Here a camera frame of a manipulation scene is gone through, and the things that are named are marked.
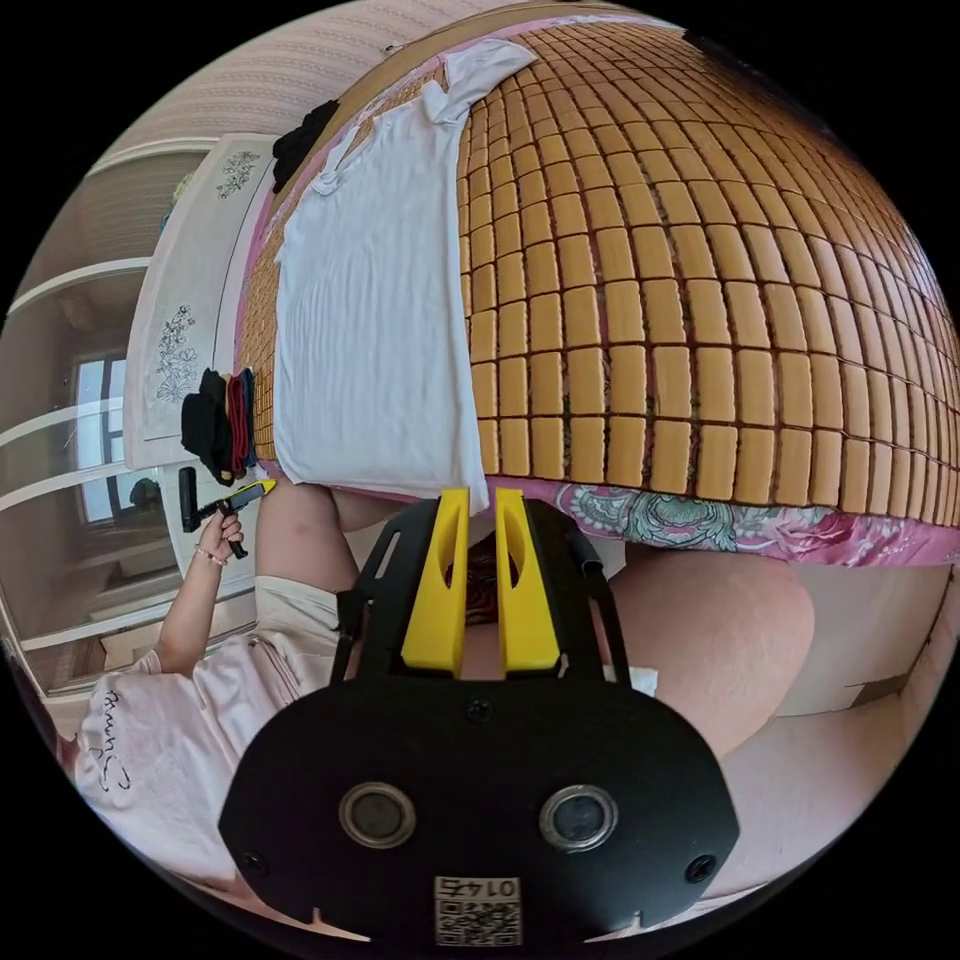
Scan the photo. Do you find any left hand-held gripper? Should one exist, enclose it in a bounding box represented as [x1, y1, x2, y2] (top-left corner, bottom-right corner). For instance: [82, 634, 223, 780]
[196, 481, 278, 562]

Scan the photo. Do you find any person's body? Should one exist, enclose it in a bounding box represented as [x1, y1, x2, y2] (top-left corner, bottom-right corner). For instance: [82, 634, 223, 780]
[73, 479, 817, 895]

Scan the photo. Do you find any black garment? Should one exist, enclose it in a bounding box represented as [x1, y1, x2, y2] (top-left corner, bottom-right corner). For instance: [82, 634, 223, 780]
[270, 99, 342, 194]

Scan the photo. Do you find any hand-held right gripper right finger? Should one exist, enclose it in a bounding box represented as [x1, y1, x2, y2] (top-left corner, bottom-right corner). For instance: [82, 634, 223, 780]
[494, 487, 563, 674]

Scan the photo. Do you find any person's left hand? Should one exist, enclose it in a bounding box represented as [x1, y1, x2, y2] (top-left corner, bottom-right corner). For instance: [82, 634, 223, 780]
[194, 512, 247, 562]

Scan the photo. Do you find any window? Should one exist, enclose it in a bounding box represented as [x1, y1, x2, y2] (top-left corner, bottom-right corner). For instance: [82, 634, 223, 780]
[69, 354, 130, 528]

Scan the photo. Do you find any bed with woven mat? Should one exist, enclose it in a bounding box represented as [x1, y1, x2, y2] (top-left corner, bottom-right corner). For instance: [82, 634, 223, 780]
[236, 16, 960, 569]

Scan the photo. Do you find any white long sleeve shirt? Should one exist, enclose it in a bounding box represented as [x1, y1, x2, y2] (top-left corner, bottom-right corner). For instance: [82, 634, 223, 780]
[272, 39, 538, 502]

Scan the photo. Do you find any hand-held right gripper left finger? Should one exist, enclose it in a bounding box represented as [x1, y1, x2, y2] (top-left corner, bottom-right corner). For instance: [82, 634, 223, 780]
[401, 487, 472, 673]

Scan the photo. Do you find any pile of clothes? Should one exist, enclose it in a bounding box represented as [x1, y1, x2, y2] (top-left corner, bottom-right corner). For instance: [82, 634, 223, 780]
[180, 366, 258, 487]

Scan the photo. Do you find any person's left forearm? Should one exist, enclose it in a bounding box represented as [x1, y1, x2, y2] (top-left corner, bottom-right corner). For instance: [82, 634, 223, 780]
[155, 547, 229, 674]

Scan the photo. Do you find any white cupboard with floral print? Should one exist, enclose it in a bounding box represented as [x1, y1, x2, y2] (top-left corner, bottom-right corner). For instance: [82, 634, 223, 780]
[122, 132, 276, 472]

